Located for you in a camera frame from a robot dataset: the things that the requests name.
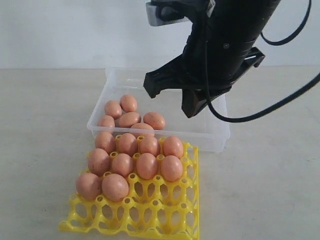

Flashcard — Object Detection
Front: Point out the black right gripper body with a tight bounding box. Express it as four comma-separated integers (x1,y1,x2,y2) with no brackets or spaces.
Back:
181,22,265,97

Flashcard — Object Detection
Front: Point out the brown egg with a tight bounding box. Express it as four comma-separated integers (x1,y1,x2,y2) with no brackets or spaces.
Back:
118,111,141,128
162,136,184,159
131,122,153,130
87,148,110,177
101,173,129,202
160,155,183,182
143,112,166,130
111,153,134,178
97,115,116,128
104,100,122,120
139,136,161,157
119,94,138,113
75,172,102,201
136,152,158,180
118,133,138,157
94,131,117,154

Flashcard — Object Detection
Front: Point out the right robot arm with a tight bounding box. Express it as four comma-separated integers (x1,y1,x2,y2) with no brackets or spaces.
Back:
143,0,279,118

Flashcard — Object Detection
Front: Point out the clear plastic container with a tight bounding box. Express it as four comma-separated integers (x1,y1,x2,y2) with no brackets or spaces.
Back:
86,68,230,152

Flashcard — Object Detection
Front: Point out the yellow plastic egg tray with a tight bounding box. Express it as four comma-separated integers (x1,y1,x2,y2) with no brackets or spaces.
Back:
58,142,200,240

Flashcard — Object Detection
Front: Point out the black cable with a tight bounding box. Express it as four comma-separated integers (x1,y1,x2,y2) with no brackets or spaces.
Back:
203,0,320,124

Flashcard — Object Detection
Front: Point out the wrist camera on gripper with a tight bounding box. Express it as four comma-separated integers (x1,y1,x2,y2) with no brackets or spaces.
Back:
145,0,213,26

